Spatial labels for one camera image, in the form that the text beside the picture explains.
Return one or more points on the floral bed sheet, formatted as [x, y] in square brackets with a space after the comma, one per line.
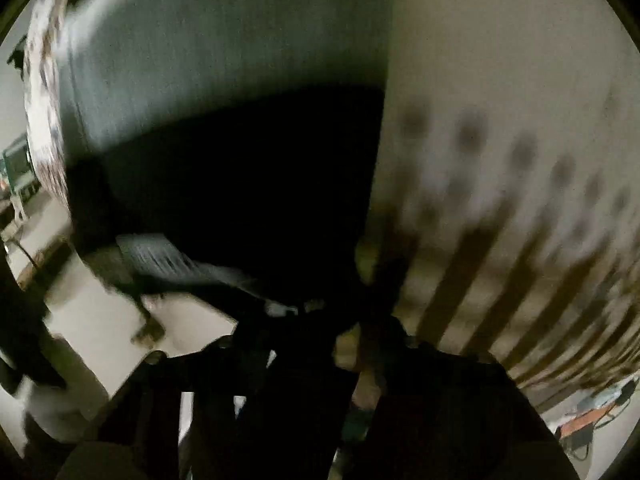
[504, 206]

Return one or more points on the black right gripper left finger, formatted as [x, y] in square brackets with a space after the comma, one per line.
[264, 402]

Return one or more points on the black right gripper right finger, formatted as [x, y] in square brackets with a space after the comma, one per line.
[420, 413]

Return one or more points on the black patterned knit sweater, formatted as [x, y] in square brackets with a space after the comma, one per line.
[227, 139]

